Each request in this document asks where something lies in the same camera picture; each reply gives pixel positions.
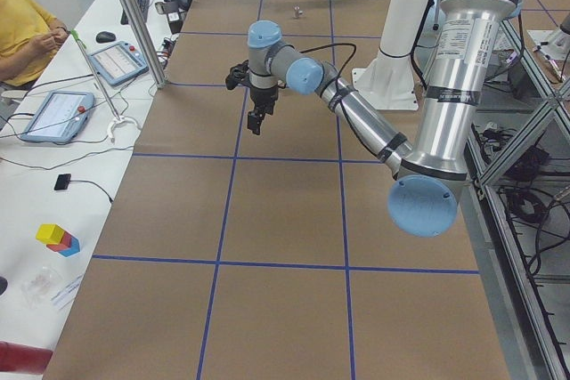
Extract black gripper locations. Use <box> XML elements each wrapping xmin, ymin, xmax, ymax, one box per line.
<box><xmin>247</xmin><ymin>85</ymin><xmax>279</xmax><ymax>135</ymax></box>

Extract chrome tee valve fitting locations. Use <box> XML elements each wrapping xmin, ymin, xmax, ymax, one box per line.
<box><xmin>293</xmin><ymin>5</ymin><xmax>304</xmax><ymax>19</ymax></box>

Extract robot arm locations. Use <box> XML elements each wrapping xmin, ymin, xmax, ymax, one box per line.
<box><xmin>244</xmin><ymin>0</ymin><xmax>521</xmax><ymax>238</ymax></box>

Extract metal rod stand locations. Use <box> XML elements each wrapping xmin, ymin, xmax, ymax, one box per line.
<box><xmin>69</xmin><ymin>29</ymin><xmax>142</xmax><ymax>142</ymax></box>

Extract far teach pendant tablet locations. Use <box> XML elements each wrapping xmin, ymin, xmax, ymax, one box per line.
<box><xmin>88</xmin><ymin>41</ymin><xmax>149</xmax><ymax>86</ymax></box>

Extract teach pendant tablet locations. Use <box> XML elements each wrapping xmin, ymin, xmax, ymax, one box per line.
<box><xmin>88</xmin><ymin>41</ymin><xmax>149</xmax><ymax>86</ymax></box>
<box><xmin>20</xmin><ymin>91</ymin><xmax>95</xmax><ymax>143</ymax></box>

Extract black keyboard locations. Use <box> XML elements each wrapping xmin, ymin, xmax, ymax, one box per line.
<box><xmin>119</xmin><ymin>0</ymin><xmax>152</xmax><ymax>25</ymax></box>

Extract black computer mouse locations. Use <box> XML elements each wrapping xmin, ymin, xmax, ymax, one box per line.
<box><xmin>95</xmin><ymin>31</ymin><xmax>117</xmax><ymax>44</ymax></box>

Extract near teach pendant tablet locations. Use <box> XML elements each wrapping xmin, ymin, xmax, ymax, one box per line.
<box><xmin>20</xmin><ymin>91</ymin><xmax>95</xmax><ymax>143</ymax></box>

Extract small black box sensor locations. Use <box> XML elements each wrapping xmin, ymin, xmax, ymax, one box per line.
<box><xmin>53</xmin><ymin>174</ymin><xmax>71</xmax><ymax>191</ymax></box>

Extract yellow red blue blocks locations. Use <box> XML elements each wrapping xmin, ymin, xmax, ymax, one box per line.
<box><xmin>36</xmin><ymin>223</ymin><xmax>80</xmax><ymax>257</ymax></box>

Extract person in yellow shirt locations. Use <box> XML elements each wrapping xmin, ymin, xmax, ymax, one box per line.
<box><xmin>1</xmin><ymin>0</ymin><xmax>69</xmax><ymax>89</ymax></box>

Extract clear plastic bag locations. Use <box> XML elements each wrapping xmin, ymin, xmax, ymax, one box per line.
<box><xmin>20</xmin><ymin>265</ymin><xmax>62</xmax><ymax>308</ymax></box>

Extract red cylinder bottle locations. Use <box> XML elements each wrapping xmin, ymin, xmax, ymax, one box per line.
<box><xmin>1</xmin><ymin>341</ymin><xmax>53</xmax><ymax>375</ymax></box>

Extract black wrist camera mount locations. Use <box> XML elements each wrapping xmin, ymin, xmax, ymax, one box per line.
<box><xmin>225</xmin><ymin>60</ymin><xmax>250</xmax><ymax>91</ymax></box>

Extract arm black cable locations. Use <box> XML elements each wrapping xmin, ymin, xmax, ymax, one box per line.
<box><xmin>297</xmin><ymin>42</ymin><xmax>402</xmax><ymax>163</ymax></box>

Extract white pedestal column base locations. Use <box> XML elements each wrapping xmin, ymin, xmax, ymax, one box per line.
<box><xmin>353</xmin><ymin>0</ymin><xmax>430</xmax><ymax>110</ymax></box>

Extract aluminium frame post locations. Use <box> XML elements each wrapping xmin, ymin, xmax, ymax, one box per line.
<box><xmin>119</xmin><ymin>0</ymin><xmax>167</xmax><ymax>89</ymax></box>

